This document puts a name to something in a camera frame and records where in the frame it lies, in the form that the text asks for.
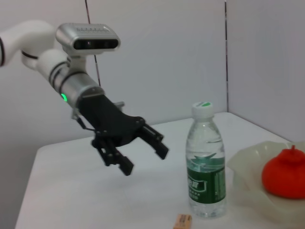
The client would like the small beige eraser block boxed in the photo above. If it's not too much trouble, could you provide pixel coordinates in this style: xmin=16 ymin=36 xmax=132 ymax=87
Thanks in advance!
xmin=173 ymin=214 xmax=193 ymax=229

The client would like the pale green glass fruit plate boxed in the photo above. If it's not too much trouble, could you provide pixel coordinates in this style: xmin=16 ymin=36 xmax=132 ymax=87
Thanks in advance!
xmin=226 ymin=140 xmax=305 ymax=213

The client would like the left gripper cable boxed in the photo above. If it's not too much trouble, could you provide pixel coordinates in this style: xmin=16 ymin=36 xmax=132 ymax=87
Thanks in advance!
xmin=71 ymin=112 xmax=96 ymax=132

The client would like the clear green-label water bottle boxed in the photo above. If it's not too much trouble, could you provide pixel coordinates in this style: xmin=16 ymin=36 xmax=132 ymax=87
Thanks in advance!
xmin=185 ymin=101 xmax=227 ymax=219

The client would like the orange fruit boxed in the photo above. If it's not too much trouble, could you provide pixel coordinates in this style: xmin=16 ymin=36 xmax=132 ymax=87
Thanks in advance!
xmin=261 ymin=145 xmax=305 ymax=200

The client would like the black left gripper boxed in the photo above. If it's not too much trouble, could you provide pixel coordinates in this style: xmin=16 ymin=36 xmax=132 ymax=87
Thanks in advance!
xmin=78 ymin=94 xmax=169 ymax=177

